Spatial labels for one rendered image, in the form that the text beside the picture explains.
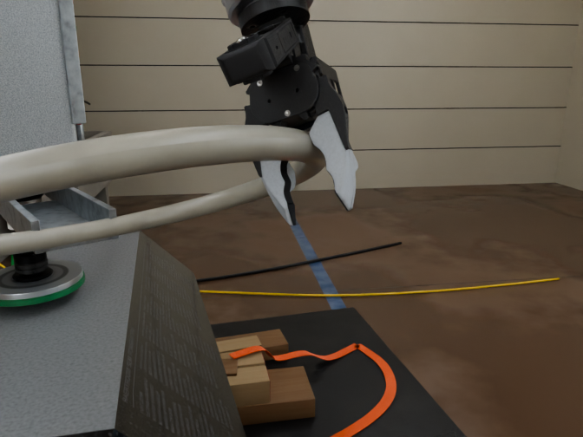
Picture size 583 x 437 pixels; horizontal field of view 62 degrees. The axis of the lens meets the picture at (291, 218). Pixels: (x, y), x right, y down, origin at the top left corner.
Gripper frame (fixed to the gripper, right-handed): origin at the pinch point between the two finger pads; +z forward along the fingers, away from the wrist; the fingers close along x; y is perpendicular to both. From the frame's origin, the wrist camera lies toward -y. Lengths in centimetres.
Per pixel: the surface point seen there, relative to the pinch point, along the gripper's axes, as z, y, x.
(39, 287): -1, 32, 79
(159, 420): 26, 22, 45
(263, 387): 54, 123, 85
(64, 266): -5, 43, 83
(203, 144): -5.6, -13.0, 2.3
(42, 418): 19, 8, 54
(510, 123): -78, 654, -45
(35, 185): -4.9, -20.7, 10.8
